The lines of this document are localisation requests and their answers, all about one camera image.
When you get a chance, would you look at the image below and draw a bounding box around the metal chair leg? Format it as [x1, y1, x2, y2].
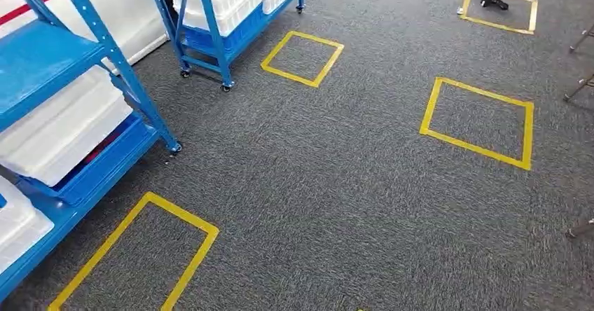
[562, 73, 594, 104]
[569, 23, 594, 54]
[565, 218, 594, 241]

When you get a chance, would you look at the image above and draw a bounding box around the blue metal shelf rack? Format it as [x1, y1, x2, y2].
[0, 0, 184, 303]

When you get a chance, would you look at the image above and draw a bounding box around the yellow floor tape square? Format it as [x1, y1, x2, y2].
[261, 31, 345, 89]
[419, 77, 535, 172]
[48, 191, 221, 311]

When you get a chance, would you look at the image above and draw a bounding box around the blue wheeled shelf rack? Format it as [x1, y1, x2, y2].
[142, 0, 324, 93]

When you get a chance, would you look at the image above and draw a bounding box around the red part in crate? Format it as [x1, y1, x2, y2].
[85, 130, 127, 163]

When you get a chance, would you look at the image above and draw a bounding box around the white car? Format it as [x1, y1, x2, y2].
[0, 0, 172, 74]

